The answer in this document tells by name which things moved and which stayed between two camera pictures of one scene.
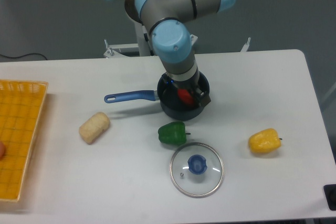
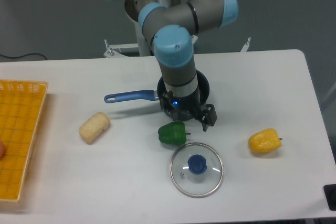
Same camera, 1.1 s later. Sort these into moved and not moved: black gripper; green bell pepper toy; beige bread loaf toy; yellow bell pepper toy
Moved: black gripper
Not moved: green bell pepper toy; yellow bell pepper toy; beige bread loaf toy
